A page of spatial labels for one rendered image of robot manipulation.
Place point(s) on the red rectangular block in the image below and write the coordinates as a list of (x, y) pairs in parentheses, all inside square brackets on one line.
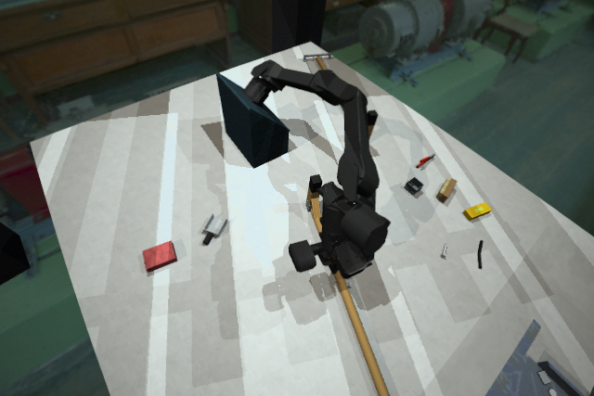
[(159, 256)]

